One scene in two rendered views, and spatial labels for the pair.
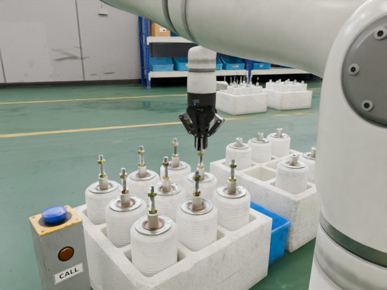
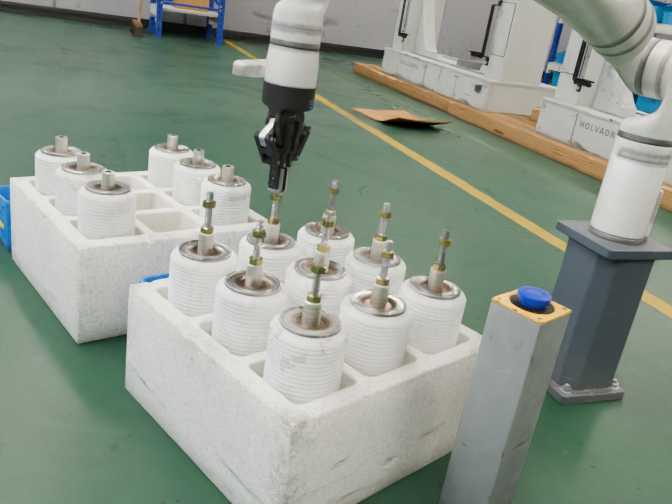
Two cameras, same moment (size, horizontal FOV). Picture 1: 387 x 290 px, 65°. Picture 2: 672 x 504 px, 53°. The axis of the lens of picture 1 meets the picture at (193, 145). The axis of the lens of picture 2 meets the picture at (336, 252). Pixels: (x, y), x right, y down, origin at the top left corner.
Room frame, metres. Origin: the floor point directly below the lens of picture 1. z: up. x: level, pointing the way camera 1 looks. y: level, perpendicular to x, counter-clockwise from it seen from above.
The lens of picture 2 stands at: (0.77, 0.95, 0.62)
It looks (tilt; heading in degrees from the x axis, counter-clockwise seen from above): 21 degrees down; 265
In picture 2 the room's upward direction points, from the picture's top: 9 degrees clockwise
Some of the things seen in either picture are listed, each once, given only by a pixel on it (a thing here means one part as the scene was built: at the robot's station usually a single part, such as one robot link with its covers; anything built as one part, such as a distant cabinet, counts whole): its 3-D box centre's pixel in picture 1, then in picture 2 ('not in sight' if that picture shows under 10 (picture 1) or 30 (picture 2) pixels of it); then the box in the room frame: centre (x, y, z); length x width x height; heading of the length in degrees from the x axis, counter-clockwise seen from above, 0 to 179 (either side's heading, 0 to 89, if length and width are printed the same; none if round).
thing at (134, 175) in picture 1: (142, 175); (253, 283); (0.80, 0.15, 0.25); 0.08 x 0.08 x 0.01
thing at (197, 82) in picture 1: (204, 79); (281, 59); (0.80, -0.03, 0.52); 0.11 x 0.09 x 0.06; 152
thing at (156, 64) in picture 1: (159, 64); not in sight; (5.25, 0.57, 0.36); 0.50 x 0.38 x 0.21; 19
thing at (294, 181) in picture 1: (289, 190); (222, 224); (0.89, -0.31, 0.16); 0.10 x 0.10 x 0.18
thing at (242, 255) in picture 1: (168, 242); (305, 366); (0.71, 0.07, 0.09); 0.39 x 0.39 x 0.18; 40
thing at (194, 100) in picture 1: (201, 106); (286, 111); (0.79, -0.02, 0.45); 0.08 x 0.08 x 0.09
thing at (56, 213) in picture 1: (54, 216); (533, 299); (0.46, 0.24, 0.32); 0.04 x 0.04 x 0.02
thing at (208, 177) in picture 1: (200, 177); (270, 240); (0.79, -0.02, 0.25); 0.08 x 0.08 x 0.01
